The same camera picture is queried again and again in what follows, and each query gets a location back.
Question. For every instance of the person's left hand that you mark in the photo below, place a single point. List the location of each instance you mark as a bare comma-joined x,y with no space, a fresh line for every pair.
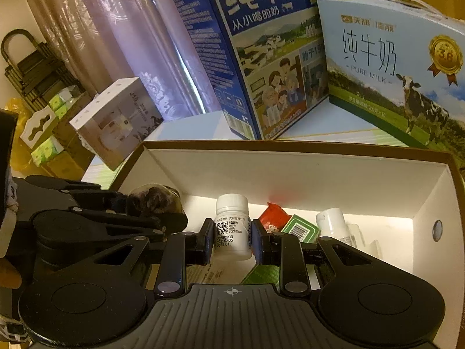
7,272

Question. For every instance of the dark blue milk carton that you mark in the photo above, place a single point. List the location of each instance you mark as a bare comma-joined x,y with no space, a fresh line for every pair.
254,43

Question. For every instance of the white tube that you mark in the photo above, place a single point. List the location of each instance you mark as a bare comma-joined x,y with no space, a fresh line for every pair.
332,221

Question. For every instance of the dark velvet scrunchie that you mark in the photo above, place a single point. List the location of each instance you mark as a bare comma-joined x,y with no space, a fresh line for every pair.
160,198

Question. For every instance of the white die-cut carton flap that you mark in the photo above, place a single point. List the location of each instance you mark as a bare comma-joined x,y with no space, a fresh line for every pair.
38,127

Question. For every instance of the pink patterned curtain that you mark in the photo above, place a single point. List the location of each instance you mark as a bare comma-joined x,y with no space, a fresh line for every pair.
109,25

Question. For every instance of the red snack packet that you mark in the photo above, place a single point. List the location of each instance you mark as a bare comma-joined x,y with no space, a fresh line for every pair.
272,218

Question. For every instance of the white pill bottle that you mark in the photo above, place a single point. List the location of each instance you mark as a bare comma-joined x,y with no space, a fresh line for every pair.
232,221

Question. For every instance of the white appliance box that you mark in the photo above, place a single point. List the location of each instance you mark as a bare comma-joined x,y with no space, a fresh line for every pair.
109,123

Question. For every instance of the large brown cardboard carton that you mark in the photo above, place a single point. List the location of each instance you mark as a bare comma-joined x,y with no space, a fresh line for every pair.
69,152

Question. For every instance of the yellow plastic bag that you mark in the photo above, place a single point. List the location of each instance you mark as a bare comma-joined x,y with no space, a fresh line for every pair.
21,163

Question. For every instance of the stack of green tissue packs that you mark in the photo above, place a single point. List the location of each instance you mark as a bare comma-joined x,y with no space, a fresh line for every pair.
45,152

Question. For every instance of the brown cardboard box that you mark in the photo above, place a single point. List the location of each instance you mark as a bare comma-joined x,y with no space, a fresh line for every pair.
290,174

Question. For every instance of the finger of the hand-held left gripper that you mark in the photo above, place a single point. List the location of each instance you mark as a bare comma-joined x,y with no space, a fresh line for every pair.
145,222
90,191

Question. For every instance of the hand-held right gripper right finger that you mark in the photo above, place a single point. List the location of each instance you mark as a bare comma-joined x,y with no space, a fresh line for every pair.
257,241

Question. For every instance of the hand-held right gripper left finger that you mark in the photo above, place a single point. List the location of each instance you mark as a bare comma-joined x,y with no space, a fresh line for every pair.
209,241

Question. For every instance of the black folding step ladder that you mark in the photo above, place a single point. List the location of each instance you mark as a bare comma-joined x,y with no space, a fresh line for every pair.
29,76

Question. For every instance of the light blue milk carton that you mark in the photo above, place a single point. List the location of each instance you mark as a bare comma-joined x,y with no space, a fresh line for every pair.
381,80

